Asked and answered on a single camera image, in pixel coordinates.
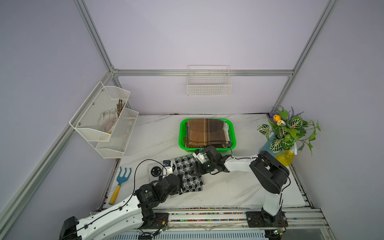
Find yellow spray bottle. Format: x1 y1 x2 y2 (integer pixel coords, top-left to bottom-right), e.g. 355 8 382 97
276 142 298 167

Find white mesh lower shelf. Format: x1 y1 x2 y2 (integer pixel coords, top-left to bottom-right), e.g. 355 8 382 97
95 108 139 159

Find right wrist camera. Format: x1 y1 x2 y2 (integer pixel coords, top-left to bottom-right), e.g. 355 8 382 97
193 149 209 164

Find artificial green leafy plant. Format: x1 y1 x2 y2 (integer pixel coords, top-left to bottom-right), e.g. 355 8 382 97
257 105 321 154

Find white cloth black discs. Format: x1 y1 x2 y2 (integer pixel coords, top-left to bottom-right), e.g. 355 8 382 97
148 161 178 182

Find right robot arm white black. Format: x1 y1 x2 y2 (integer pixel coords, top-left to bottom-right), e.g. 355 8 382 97
189 146 290 219

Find blue vase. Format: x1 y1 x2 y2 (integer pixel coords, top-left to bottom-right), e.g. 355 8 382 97
260 135 278 157

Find green plastic basket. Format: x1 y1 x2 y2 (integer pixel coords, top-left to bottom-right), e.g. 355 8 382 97
179 118 237 152

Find blue yellow garden rake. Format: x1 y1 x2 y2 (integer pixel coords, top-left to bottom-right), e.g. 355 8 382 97
109 167 132 205

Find houndstooth black white cloth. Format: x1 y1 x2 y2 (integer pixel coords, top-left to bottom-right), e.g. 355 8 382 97
174 155 204 195

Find white mesh upper shelf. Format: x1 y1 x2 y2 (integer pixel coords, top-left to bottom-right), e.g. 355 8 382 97
69 82 130 142

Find clear glove in shelf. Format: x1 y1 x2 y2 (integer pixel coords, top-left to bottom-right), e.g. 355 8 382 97
98 109 118 134

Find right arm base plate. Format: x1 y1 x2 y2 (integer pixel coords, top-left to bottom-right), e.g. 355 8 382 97
246 209 288 228

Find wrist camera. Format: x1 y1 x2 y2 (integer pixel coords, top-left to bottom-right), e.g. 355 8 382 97
162 160 173 177
193 149 209 164

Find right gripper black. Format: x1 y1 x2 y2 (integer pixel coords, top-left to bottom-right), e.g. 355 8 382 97
188 159 216 176

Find white wire wall basket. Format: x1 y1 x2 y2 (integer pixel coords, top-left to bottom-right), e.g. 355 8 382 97
187 65 232 97

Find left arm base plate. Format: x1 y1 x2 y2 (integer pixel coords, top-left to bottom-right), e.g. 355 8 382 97
139 213 169 230

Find white mesh shelf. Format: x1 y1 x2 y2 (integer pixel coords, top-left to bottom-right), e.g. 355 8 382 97
69 82 130 142
95 108 139 159

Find brown plaid scarf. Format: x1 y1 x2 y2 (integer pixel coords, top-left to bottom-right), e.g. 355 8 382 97
182 119 232 148

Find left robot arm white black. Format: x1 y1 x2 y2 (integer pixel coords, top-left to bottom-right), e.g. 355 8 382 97
59 174 181 240

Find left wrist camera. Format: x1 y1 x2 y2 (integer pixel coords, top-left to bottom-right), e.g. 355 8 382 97
162 160 173 177

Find aluminium mounting rail frame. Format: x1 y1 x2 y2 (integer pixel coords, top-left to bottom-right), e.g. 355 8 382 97
78 208 337 240

